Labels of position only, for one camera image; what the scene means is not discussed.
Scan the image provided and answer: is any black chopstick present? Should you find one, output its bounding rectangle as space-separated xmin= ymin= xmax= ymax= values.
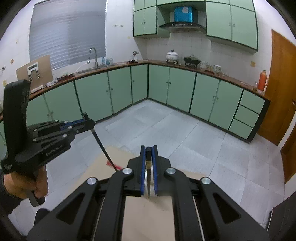
xmin=83 ymin=112 xmax=119 ymax=172
xmin=146 ymin=147 xmax=152 ymax=200

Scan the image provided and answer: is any person's left forearm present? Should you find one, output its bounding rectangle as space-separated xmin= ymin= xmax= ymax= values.
xmin=0 ymin=170 xmax=30 ymax=216

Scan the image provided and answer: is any brown wooden door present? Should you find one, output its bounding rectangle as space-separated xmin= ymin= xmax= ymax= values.
xmin=280 ymin=130 xmax=296 ymax=184
xmin=257 ymin=29 xmax=296 ymax=146

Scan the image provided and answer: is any steel kitchen faucet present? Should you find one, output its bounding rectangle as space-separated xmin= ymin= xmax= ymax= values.
xmin=87 ymin=47 xmax=99 ymax=69

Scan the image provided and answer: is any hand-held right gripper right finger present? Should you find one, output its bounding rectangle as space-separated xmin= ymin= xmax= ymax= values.
xmin=152 ymin=145 xmax=270 ymax=241

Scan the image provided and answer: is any blue box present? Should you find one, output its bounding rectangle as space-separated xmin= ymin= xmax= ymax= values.
xmin=174 ymin=6 xmax=194 ymax=23

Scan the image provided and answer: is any orange thermos flask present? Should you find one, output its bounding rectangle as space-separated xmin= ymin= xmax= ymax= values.
xmin=257 ymin=70 xmax=269 ymax=91

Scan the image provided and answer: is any red patterned strip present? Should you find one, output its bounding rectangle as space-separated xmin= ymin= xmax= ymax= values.
xmin=106 ymin=161 xmax=123 ymax=171

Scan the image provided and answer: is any brown cardboard sheet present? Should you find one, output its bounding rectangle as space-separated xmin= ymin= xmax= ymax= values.
xmin=16 ymin=55 xmax=54 ymax=92

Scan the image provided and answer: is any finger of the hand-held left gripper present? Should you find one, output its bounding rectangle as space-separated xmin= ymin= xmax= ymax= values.
xmin=26 ymin=118 xmax=96 ymax=133
xmin=32 ymin=127 xmax=93 ymax=143

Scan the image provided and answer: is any grey window blind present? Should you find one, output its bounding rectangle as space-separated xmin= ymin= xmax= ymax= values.
xmin=30 ymin=0 xmax=107 ymax=71

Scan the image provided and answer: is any black panel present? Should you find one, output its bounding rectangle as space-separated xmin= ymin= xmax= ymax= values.
xmin=266 ymin=197 xmax=296 ymax=232

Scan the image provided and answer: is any beige table cover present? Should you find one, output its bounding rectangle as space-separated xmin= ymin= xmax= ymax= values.
xmin=87 ymin=146 xmax=207 ymax=241

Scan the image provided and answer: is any cluster of glass jars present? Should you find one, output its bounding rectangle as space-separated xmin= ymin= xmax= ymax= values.
xmin=198 ymin=61 xmax=222 ymax=73

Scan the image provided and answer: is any black wok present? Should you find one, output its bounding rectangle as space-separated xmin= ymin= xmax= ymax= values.
xmin=183 ymin=54 xmax=201 ymax=67

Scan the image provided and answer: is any person's left hand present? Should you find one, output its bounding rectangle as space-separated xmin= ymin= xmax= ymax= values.
xmin=3 ymin=165 xmax=49 ymax=200

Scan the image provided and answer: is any green base cabinet run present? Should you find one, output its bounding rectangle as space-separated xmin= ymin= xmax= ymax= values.
xmin=0 ymin=62 xmax=148 ymax=153
xmin=147 ymin=61 xmax=270 ymax=143

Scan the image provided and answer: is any white cooking pot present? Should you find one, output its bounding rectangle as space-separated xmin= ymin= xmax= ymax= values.
xmin=166 ymin=49 xmax=180 ymax=63

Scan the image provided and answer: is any range hood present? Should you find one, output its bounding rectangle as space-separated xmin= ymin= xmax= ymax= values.
xmin=158 ymin=21 xmax=206 ymax=33

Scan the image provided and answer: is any green wall cabinet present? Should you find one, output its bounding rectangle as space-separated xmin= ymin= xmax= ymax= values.
xmin=133 ymin=0 xmax=159 ymax=37
xmin=205 ymin=0 xmax=258 ymax=52

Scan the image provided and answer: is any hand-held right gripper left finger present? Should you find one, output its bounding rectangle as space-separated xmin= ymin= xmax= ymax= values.
xmin=26 ymin=145 xmax=146 ymax=241

